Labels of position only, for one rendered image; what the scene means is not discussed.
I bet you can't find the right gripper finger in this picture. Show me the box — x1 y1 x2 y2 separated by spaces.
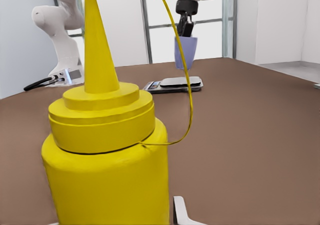
172 195 207 225

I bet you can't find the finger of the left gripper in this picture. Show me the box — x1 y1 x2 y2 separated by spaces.
184 14 195 38
177 12 188 37

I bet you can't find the lilac plastic cup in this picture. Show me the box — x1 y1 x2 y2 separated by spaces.
174 35 198 70

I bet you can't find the yellow sauce squeeze bottle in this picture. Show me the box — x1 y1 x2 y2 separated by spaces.
41 0 170 225

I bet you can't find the grey kitchen scale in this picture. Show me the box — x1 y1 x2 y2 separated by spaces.
142 75 204 94

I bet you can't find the silver frame crossbar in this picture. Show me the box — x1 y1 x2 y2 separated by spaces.
148 17 224 30

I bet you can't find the silver frame post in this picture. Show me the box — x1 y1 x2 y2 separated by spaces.
139 0 154 65
221 0 238 60

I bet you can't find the black cable loop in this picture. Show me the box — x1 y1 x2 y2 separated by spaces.
23 75 60 92

